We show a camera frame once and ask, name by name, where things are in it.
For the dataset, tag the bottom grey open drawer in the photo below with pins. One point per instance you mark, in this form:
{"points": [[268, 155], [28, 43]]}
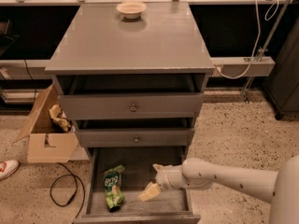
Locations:
{"points": [[171, 207]]}

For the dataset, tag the top grey drawer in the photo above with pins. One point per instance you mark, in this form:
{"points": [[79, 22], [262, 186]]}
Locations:
{"points": [[150, 96]]}

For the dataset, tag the grey wooden drawer cabinet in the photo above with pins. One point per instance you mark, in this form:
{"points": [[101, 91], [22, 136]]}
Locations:
{"points": [[101, 41]]}

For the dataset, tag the green rice chip bag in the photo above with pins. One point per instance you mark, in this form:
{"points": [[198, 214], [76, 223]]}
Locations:
{"points": [[112, 188]]}

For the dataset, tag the middle grey drawer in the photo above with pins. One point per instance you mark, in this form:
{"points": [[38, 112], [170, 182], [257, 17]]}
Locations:
{"points": [[135, 132]]}

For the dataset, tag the white and red shoe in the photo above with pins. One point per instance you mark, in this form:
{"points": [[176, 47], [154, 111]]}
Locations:
{"points": [[8, 168]]}

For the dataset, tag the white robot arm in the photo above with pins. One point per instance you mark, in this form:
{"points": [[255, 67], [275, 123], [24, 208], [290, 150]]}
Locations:
{"points": [[278, 188]]}

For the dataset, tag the open cardboard box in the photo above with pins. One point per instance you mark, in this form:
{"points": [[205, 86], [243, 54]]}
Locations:
{"points": [[47, 144]]}

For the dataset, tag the dark grey side cabinet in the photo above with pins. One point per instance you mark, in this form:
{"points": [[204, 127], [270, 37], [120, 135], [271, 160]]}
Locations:
{"points": [[282, 86]]}

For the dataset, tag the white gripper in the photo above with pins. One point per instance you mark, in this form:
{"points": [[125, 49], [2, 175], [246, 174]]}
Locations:
{"points": [[163, 176]]}

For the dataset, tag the grey wall ledge rail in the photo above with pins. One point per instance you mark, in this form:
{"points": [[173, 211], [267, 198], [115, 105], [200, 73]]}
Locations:
{"points": [[229, 66]]}

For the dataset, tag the crumpled yellow wrapper in box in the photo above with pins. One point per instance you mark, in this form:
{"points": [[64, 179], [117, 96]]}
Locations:
{"points": [[57, 116]]}

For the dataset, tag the beige bowl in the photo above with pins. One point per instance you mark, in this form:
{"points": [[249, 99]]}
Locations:
{"points": [[131, 10]]}

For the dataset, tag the metal stand pole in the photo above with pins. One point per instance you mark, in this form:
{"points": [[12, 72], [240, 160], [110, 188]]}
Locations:
{"points": [[257, 54]]}

